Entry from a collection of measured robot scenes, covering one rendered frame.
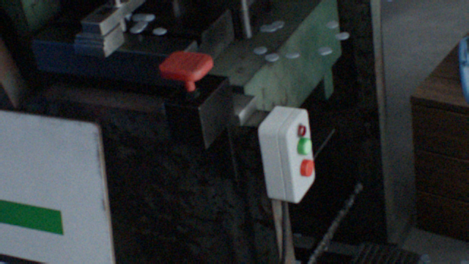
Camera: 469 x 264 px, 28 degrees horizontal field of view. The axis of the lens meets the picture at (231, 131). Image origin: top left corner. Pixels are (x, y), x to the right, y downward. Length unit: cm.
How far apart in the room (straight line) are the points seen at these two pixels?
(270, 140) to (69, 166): 41
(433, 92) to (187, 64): 80
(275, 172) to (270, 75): 20
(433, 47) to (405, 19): 22
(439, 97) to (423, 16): 117
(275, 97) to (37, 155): 43
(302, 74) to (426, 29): 140
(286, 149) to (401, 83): 138
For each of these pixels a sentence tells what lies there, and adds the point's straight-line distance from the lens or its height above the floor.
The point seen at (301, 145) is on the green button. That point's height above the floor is 59.
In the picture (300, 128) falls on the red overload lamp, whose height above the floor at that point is 62.
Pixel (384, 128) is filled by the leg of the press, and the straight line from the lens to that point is 198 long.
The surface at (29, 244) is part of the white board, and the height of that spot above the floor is 33.
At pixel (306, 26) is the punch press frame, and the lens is 170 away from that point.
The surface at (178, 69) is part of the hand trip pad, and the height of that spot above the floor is 76.
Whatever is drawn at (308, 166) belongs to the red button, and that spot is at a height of 55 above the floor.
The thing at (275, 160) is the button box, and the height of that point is 57.
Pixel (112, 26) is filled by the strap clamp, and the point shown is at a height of 74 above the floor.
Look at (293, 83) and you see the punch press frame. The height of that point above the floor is 56.
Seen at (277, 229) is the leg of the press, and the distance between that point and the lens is 154.
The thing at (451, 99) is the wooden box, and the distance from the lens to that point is 199.
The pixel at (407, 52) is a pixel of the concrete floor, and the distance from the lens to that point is 293.
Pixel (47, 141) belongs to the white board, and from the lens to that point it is 167.
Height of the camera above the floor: 136
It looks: 31 degrees down
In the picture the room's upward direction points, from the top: 10 degrees counter-clockwise
